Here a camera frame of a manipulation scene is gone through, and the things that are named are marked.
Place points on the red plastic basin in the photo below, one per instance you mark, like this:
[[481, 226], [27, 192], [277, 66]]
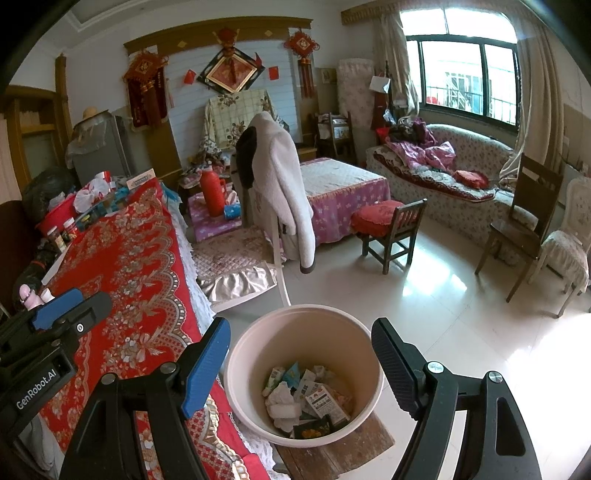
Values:
[[53, 221]]

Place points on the red floral tablecloth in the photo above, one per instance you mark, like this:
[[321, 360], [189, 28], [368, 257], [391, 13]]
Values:
[[129, 277]]

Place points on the red tasselled wall ornament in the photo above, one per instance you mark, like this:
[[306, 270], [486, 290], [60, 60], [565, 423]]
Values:
[[145, 92]]

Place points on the large white plastic bag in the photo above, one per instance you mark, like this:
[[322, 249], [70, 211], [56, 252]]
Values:
[[281, 406]]

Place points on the wooden chair with cloth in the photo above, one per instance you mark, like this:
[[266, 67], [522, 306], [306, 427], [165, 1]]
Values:
[[334, 131]]

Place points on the red fan ornament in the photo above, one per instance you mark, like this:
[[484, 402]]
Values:
[[227, 39]]

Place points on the table with pink cloth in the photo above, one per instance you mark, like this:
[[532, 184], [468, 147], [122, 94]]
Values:
[[341, 194]]

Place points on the red sofa cushion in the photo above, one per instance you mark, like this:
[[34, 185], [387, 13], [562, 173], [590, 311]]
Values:
[[471, 179]]

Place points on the white plastic shopping bag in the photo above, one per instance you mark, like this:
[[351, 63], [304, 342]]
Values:
[[92, 196]]

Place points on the grey refrigerator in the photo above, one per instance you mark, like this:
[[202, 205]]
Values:
[[101, 152]]

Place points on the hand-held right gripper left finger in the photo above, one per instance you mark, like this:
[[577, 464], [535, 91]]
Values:
[[205, 369]]

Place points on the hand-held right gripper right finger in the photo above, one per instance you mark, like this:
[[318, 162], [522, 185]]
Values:
[[392, 364]]

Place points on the red seat cushion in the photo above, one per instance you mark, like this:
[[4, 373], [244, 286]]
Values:
[[378, 217]]

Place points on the black plastic bag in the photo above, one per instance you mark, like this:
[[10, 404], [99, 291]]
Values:
[[44, 189]]

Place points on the floral sofa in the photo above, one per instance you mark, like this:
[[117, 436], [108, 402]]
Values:
[[471, 143]]

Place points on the flat cardboard box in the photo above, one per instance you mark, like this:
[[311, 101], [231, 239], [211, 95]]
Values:
[[141, 179]]

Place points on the floral cover cloth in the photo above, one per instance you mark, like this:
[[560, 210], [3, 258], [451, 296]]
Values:
[[231, 115]]

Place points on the pink wrapped box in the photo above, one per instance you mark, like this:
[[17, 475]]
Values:
[[212, 228]]

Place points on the white tissue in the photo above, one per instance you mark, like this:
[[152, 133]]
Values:
[[325, 373]]

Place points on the window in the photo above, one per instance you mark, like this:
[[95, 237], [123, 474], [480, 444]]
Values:
[[461, 78]]

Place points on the pink thermos bottle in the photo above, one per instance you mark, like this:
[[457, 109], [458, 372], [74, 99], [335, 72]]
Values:
[[27, 297]]

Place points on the red knot ornament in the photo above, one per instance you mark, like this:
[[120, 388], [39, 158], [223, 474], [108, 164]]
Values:
[[302, 46]]

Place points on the dark green snack packet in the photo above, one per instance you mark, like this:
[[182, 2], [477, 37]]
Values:
[[314, 428]]

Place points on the printed paper carton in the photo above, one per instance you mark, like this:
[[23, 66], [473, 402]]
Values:
[[323, 401]]

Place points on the dark wooden chair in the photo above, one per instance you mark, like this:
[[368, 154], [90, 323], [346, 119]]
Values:
[[535, 194]]

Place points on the black garment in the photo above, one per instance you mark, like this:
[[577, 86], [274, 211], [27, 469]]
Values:
[[247, 157]]

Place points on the framed diamond picture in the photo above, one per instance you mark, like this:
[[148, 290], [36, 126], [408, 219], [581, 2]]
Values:
[[231, 71]]

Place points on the blue tissue pack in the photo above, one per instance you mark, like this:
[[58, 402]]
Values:
[[232, 212]]

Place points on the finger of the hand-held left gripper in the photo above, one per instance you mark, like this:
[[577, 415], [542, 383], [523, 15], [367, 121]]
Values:
[[57, 308], [90, 314]]

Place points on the green and white packet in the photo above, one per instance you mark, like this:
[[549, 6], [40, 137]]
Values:
[[272, 381]]

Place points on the beige curtain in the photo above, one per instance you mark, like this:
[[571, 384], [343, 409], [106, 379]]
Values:
[[397, 60], [540, 101]]

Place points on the white upholstered chair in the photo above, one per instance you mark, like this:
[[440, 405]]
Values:
[[561, 254]]

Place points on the pink clothes pile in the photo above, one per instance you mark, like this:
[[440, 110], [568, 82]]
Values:
[[429, 154]]

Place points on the white bottle pink label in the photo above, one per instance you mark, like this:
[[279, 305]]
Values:
[[47, 295]]

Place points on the small wooden chair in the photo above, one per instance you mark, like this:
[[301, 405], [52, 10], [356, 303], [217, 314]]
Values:
[[401, 230]]

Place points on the beige plastic bucket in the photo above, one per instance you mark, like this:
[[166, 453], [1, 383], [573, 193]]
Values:
[[258, 341]]

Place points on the straw hat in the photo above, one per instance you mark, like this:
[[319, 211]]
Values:
[[90, 114]]

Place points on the red thermos jug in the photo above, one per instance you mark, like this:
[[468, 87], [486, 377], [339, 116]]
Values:
[[212, 194]]

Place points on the covered tall appliance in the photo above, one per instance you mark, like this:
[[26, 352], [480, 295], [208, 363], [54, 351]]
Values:
[[355, 87]]

